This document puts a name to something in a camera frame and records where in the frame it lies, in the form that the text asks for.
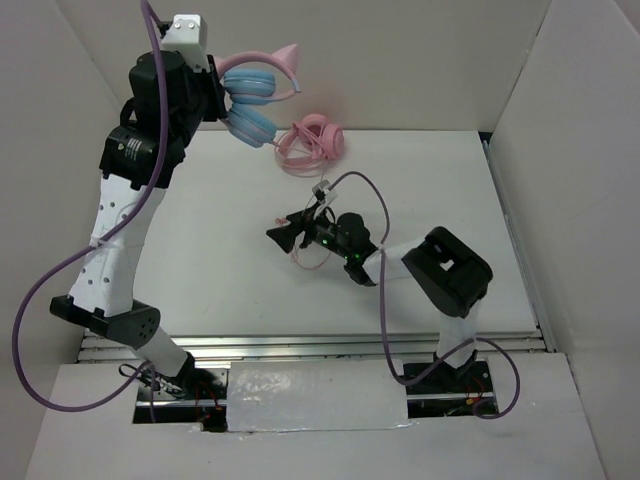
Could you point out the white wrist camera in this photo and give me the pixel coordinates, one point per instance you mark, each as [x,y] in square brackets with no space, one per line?
[324,193]
[187,35]

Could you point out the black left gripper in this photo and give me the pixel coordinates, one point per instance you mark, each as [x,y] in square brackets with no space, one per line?
[215,89]

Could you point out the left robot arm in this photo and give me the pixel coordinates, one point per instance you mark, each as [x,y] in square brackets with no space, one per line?
[155,127]

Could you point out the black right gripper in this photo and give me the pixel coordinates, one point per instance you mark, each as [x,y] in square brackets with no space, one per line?
[286,236]

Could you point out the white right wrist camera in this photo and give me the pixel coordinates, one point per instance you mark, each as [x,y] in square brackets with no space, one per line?
[324,193]

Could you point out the white foil-taped cover panel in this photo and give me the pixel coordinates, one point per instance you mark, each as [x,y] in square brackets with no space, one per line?
[323,395]

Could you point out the pink wired headphones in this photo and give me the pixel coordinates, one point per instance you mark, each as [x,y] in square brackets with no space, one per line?
[310,146]

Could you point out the aluminium rail frame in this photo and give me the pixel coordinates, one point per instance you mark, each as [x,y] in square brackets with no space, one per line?
[226,291]

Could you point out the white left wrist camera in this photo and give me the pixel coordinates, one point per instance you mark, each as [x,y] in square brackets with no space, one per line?
[187,35]

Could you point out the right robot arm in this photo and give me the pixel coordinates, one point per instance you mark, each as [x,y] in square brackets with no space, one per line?
[453,277]

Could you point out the blue pink cat-ear headphones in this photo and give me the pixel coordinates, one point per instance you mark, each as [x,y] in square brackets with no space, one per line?
[253,87]

